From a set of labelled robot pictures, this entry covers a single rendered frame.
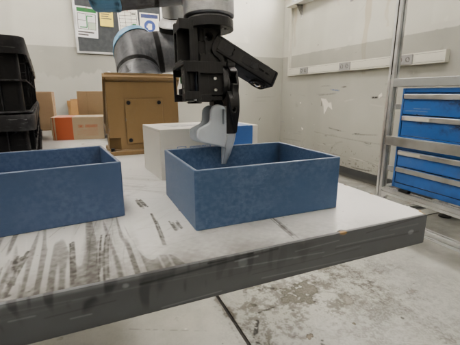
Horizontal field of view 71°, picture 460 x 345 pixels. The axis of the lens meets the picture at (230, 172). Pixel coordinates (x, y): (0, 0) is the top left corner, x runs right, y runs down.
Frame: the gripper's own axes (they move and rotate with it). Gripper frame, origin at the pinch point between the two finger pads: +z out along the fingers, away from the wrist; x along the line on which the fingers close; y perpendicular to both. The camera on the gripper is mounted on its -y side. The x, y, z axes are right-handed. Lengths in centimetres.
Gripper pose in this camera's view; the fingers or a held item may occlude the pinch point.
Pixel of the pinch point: (226, 155)
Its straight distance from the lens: 52.2
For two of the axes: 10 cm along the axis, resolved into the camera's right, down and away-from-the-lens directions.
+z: 0.3, 9.9, 1.7
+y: -9.3, 0.9, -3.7
